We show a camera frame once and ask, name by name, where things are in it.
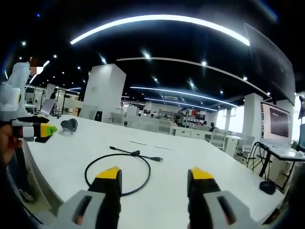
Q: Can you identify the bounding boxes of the white power strip panel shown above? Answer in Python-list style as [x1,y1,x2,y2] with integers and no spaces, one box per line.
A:
[130,140,174,151]

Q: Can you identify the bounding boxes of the black charging cable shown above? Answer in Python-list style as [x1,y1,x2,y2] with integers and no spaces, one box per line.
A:
[85,146,164,197]

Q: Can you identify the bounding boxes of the wide white pillar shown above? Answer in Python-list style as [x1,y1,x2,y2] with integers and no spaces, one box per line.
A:
[81,63,127,123]

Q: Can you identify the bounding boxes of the white side table black legs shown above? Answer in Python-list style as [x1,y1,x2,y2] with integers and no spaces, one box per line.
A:
[246,140,305,191]

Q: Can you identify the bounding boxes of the small black round object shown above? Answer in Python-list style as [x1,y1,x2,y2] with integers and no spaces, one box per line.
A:
[259,181,276,195]

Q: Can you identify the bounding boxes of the person's left hand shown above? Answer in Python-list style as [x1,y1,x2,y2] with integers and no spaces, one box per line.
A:
[0,124,24,167]

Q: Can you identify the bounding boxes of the narrow white pillar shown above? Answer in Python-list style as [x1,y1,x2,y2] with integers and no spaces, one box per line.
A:
[243,93,263,144]

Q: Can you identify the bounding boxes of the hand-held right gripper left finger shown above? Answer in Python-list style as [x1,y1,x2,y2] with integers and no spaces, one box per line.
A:
[56,166,123,229]

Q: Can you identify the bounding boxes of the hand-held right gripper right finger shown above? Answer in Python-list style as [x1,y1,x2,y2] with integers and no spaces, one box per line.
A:
[187,167,263,229]

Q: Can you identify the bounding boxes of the silver laptop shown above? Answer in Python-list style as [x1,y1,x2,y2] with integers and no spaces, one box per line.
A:
[40,99,57,115]

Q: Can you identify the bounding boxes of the computer monitor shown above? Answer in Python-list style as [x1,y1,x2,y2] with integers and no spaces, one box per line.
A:
[260,101,293,145]

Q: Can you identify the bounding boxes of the grey curved object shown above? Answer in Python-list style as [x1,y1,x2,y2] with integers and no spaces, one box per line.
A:
[61,118,79,133]

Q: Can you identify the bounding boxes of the white desk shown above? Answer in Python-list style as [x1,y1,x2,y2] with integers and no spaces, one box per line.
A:
[23,116,286,229]

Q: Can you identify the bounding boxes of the long white ceiling light strip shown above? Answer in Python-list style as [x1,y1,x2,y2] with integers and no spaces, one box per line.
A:
[70,14,250,46]

